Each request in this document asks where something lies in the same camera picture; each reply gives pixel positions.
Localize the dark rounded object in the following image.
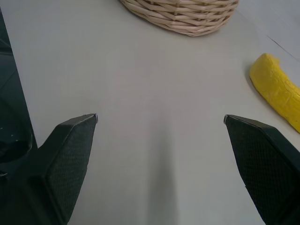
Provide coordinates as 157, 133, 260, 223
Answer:
0, 98, 33, 176

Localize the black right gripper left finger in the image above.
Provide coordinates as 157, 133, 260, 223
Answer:
0, 113, 98, 225

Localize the yellow banana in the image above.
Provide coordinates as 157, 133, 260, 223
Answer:
249, 53, 300, 134

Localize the woven wicker basket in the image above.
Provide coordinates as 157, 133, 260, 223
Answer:
119, 0, 240, 38

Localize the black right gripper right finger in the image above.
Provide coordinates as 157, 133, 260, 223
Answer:
224, 114, 300, 225

